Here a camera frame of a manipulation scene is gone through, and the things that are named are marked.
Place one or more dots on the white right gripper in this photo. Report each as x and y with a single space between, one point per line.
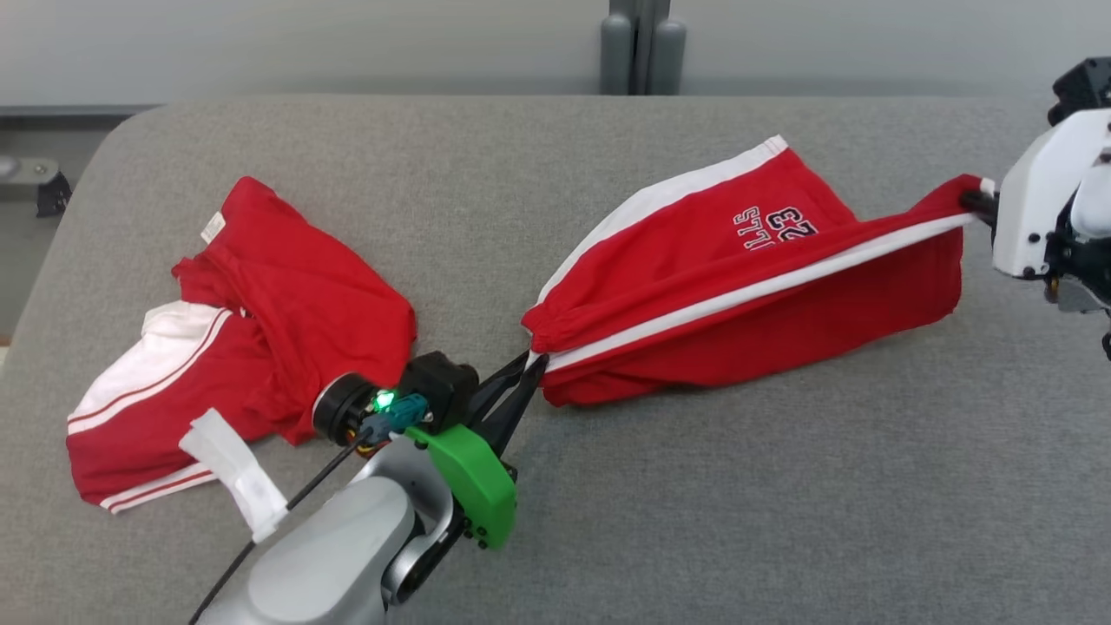
1028 208

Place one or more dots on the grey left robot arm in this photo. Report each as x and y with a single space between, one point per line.
330 555

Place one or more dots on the grey and black floor bracket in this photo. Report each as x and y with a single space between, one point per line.
43 187

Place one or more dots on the grey partition base rail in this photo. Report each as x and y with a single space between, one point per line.
69 110

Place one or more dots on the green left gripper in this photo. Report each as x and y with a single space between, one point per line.
473 486

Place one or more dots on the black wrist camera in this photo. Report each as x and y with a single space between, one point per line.
1085 87
443 386

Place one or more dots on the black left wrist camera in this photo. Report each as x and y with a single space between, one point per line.
443 386

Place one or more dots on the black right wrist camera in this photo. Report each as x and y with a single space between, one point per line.
1085 87

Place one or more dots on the grey cylinder post foot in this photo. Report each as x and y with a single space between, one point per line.
670 59
615 56

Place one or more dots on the grey partition post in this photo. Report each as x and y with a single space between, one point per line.
640 43

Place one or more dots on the red basketball jersey shirt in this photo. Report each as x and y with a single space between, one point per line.
304 304

